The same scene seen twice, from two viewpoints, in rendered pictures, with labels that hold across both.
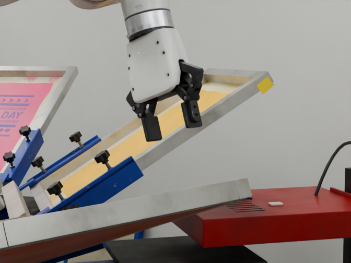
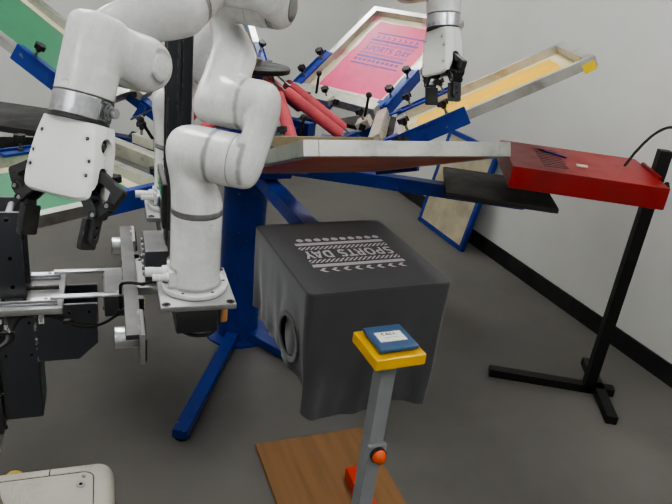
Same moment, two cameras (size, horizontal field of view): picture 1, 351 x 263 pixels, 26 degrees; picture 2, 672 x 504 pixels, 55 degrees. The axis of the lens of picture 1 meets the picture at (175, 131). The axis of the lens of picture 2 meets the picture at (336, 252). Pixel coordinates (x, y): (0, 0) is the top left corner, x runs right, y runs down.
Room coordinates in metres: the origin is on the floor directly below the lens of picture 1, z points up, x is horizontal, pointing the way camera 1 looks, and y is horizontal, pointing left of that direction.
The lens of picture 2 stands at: (-0.29, -0.31, 1.73)
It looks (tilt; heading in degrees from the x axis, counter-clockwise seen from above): 24 degrees down; 20
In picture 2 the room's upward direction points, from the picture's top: 7 degrees clockwise
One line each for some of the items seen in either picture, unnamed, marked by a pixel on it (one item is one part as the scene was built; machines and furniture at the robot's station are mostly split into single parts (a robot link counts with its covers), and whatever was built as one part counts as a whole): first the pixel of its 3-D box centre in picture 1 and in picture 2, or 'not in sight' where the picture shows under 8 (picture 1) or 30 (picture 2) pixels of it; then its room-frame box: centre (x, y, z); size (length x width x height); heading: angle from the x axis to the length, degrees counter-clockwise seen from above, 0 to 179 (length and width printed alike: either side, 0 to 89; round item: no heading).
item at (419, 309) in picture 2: not in sight; (371, 352); (1.27, 0.09, 0.74); 0.45 x 0.03 x 0.43; 135
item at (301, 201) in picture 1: (267, 213); (575, 172); (2.59, -0.32, 1.06); 0.61 x 0.46 x 0.12; 105
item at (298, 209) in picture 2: not in sight; (293, 211); (1.78, 0.61, 0.89); 1.24 x 0.06 x 0.06; 45
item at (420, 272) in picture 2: not in sight; (348, 252); (1.43, 0.26, 0.95); 0.48 x 0.44 x 0.01; 45
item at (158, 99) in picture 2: not in sight; (176, 112); (1.02, 0.60, 1.37); 0.13 x 0.10 x 0.16; 22
